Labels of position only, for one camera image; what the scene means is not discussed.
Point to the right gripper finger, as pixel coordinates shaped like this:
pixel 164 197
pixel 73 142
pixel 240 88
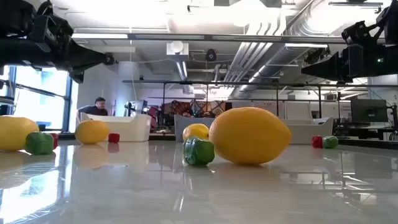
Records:
pixel 326 67

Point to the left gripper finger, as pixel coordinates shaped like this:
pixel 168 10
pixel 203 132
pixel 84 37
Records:
pixel 87 57

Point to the white plastic basket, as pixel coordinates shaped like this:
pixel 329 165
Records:
pixel 130 129
pixel 304 133

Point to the yellow lemon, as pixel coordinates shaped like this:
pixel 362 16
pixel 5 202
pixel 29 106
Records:
pixel 14 133
pixel 248 135
pixel 91 132
pixel 196 130

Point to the small green bell pepper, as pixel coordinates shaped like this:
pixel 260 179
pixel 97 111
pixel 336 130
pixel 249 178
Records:
pixel 38 143
pixel 330 142
pixel 198 152

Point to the small red bell pepper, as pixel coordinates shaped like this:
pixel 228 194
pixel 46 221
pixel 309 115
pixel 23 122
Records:
pixel 113 138
pixel 317 142
pixel 55 140

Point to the large glass window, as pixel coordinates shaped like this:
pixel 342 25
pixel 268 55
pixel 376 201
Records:
pixel 40 102

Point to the black computer monitor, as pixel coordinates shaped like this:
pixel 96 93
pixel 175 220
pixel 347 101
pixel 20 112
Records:
pixel 368 110

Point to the white round pillar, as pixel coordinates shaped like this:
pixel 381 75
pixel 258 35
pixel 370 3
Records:
pixel 126 90

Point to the person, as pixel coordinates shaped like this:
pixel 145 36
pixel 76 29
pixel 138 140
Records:
pixel 93 110

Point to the colourful patterned quilt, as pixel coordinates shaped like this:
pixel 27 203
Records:
pixel 177 107

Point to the grey overhead light bar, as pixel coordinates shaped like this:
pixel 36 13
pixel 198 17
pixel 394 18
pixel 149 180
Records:
pixel 217 38

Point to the grey translucent plastic basket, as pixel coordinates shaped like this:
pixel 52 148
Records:
pixel 178 124

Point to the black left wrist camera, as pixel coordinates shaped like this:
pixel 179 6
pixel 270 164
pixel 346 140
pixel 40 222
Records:
pixel 53 31

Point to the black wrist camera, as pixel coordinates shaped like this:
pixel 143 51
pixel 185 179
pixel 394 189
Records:
pixel 357 32
pixel 53 31

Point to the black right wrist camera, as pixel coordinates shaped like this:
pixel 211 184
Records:
pixel 357 32

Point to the silver ventilation duct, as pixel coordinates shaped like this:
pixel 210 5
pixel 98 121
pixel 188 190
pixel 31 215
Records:
pixel 248 62

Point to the black aluminium table frame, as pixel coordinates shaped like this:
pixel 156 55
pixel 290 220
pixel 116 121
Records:
pixel 367 143

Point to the black metal rack frame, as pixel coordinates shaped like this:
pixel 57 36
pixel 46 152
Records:
pixel 217 82

